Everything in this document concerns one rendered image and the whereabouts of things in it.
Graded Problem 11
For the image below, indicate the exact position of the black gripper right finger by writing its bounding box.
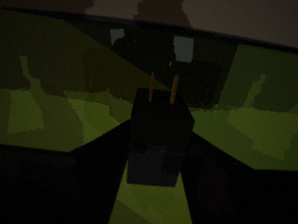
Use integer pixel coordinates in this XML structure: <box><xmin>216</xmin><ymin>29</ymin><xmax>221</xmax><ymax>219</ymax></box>
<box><xmin>181</xmin><ymin>131</ymin><xmax>298</xmax><ymax>224</ymax></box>

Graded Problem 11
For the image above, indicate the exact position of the black two-prong plug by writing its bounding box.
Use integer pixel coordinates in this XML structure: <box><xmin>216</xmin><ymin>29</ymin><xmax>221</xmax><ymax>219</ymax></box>
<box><xmin>126</xmin><ymin>70</ymin><xmax>195</xmax><ymax>188</ymax></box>

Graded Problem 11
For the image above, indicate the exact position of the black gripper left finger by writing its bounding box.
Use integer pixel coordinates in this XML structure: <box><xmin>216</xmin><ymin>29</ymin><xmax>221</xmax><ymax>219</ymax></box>
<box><xmin>0</xmin><ymin>119</ymin><xmax>130</xmax><ymax>224</ymax></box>

